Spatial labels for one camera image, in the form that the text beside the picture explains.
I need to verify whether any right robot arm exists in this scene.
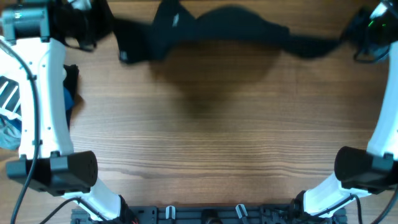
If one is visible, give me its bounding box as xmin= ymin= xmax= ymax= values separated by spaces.
xmin=301 ymin=1 xmax=397 ymax=218

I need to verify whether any black left camera cable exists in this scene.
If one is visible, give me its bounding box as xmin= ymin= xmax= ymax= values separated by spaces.
xmin=0 ymin=39 xmax=109 ymax=224

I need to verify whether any white folded shirt black print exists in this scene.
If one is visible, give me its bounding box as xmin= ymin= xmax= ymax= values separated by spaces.
xmin=1 ymin=50 xmax=22 ymax=121

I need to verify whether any blue folded shirt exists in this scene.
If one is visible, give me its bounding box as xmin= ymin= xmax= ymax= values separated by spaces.
xmin=63 ymin=87 xmax=75 ymax=111

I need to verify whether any black folded garment in pile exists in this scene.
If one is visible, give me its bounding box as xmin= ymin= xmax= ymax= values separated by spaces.
xmin=63 ymin=65 xmax=79 ymax=128

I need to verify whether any light blue folded garment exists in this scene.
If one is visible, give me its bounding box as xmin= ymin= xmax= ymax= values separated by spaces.
xmin=1 ymin=117 xmax=21 ymax=151

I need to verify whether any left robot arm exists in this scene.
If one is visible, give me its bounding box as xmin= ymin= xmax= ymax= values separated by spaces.
xmin=1 ymin=1 xmax=137 ymax=223

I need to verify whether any black polo shirt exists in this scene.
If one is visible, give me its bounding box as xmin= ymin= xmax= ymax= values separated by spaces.
xmin=93 ymin=0 xmax=346 ymax=65

